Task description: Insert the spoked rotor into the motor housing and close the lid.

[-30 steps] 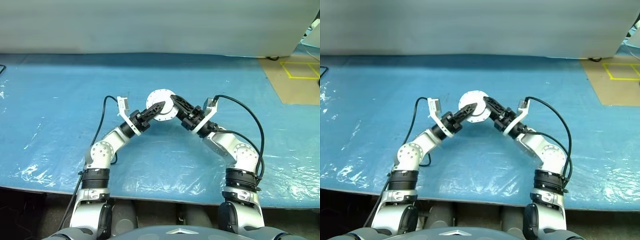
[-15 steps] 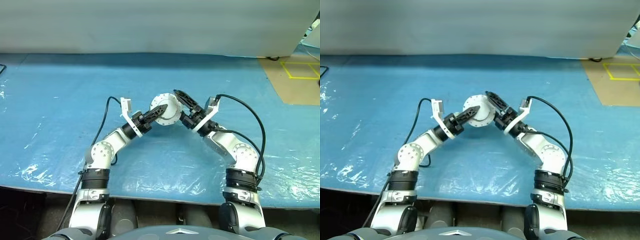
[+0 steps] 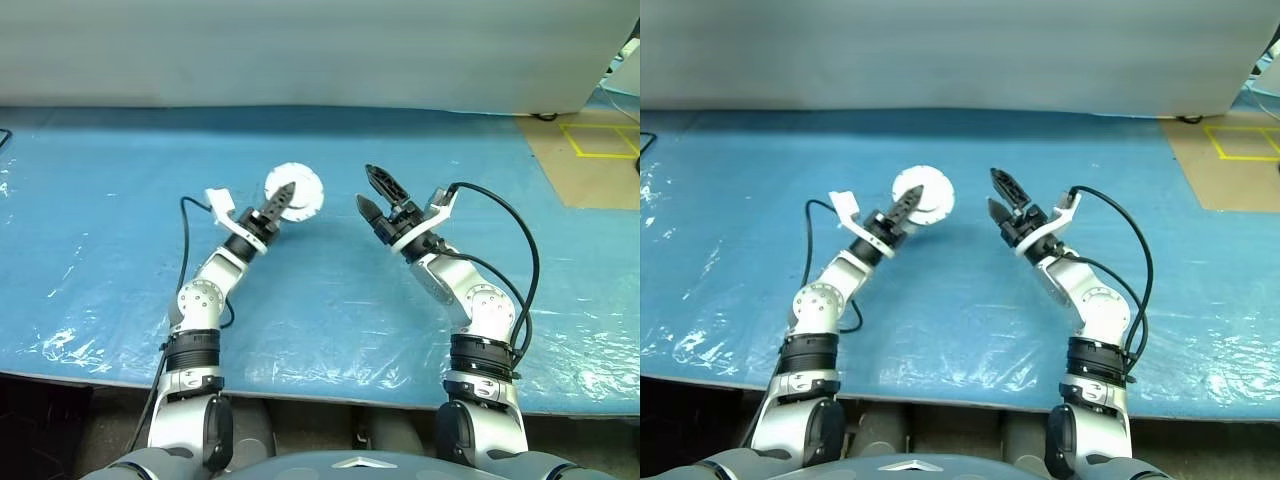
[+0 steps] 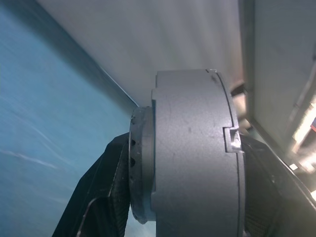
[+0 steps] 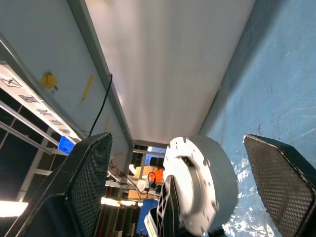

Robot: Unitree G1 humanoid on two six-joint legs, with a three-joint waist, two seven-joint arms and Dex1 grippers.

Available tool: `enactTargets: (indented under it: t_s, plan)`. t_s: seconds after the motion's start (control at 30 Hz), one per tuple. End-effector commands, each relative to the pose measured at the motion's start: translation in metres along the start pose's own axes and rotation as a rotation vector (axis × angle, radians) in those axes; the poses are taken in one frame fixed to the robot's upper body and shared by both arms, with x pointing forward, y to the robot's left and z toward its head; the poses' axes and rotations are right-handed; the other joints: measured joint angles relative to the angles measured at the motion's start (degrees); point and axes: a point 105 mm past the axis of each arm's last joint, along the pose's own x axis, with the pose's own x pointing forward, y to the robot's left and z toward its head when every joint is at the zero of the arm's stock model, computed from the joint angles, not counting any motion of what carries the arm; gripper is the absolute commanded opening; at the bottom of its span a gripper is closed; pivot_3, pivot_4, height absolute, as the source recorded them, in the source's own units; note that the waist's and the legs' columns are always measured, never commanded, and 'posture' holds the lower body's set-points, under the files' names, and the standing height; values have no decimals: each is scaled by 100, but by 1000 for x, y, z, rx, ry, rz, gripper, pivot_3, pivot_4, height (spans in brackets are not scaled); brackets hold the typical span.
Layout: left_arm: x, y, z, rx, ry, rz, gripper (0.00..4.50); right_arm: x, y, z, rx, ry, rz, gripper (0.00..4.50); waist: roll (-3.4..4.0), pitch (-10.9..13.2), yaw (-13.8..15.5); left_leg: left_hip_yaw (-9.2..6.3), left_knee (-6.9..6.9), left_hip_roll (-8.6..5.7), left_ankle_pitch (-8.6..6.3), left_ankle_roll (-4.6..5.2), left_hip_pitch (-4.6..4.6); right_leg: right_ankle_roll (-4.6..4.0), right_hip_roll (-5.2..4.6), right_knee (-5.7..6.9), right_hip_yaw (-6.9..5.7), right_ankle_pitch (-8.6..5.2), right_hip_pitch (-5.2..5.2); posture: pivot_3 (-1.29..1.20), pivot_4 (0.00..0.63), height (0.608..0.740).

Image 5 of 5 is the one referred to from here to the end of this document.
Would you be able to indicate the white power strip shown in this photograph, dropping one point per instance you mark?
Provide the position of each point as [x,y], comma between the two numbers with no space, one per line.
[148,186]

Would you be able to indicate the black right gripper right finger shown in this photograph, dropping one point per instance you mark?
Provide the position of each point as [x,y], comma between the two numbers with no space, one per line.
[284,185]

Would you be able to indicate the grey metal frame beam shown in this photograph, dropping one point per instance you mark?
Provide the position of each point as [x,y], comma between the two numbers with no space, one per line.
[95,49]

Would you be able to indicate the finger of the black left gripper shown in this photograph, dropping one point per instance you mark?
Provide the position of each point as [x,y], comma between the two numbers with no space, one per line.
[169,209]

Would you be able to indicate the metal shelf rack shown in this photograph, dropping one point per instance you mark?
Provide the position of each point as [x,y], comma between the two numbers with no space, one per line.
[24,123]

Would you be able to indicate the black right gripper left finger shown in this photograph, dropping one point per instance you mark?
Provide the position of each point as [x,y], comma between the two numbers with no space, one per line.
[74,197]

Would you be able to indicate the large white backdrop board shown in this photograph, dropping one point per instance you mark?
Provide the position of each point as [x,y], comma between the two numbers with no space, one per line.
[160,61]

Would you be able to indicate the silver motor stator copper windings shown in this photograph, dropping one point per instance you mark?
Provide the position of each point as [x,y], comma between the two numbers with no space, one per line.
[219,170]

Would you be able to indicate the yellow tape strip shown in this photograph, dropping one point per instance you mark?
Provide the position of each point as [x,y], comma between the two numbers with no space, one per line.
[88,86]

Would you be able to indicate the white sign black characters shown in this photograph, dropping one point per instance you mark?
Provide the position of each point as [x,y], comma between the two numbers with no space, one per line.
[29,98]

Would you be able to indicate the yellow tag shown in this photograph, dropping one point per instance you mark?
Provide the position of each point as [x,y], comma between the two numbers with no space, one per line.
[49,80]

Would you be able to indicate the blue plastic table cover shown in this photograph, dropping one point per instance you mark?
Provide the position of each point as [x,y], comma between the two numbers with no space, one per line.
[271,74]

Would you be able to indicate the blue plastic bin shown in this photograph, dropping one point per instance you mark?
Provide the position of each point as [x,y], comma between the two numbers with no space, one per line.
[66,145]

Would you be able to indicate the orange box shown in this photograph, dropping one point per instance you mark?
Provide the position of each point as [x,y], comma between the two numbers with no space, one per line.
[158,175]

